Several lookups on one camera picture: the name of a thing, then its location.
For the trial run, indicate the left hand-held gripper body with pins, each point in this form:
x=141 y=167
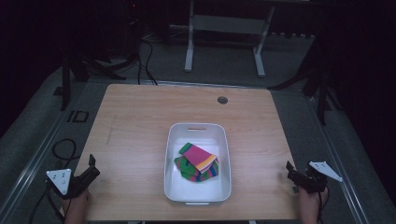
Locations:
x=62 y=182

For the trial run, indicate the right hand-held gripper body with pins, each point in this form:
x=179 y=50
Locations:
x=314 y=179

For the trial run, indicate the pink striped sock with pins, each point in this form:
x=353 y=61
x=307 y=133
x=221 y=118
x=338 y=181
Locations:
x=199 y=157

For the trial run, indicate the white plastic bin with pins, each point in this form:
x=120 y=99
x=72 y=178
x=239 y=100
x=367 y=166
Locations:
x=186 y=186

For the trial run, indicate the green striped sock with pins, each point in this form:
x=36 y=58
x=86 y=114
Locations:
x=188 y=169

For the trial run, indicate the person's right hand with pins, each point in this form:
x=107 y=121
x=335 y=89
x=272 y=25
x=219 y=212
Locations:
x=311 y=207

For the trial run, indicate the person's left hand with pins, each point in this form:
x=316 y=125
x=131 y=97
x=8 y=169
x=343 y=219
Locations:
x=76 y=208

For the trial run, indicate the black tripod stand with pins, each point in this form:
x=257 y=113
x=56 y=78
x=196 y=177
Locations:
x=320 y=77
x=79 y=67

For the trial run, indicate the grey table grommet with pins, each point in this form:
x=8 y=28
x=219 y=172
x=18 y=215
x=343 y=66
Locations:
x=222 y=100

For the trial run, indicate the white metal stand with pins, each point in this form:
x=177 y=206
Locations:
x=229 y=25

